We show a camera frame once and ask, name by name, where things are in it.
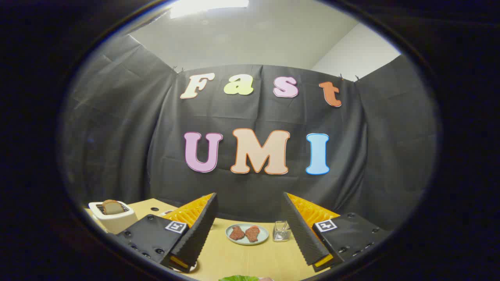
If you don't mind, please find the ceiling light panel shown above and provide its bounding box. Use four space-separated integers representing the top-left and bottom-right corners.
169 0 250 19

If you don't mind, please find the reddish orange meat piece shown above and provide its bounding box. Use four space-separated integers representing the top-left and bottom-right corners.
245 225 261 243

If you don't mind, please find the white toaster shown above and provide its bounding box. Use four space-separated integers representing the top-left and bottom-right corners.
88 200 138 235

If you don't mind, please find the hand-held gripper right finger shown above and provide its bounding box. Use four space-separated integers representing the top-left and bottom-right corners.
282 192 391 272

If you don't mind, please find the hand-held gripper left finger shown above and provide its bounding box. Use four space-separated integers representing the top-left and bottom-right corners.
116 192 218 273

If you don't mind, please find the black backdrop cloth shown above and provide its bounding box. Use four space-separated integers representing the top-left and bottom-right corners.
62 34 437 231

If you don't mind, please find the clear glass cup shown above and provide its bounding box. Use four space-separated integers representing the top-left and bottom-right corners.
273 221 291 242

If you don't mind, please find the brown toast bread slice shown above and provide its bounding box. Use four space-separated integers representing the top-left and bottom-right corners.
102 199 123 215

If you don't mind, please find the pale blue plate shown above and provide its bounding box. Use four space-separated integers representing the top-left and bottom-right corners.
225 223 270 245

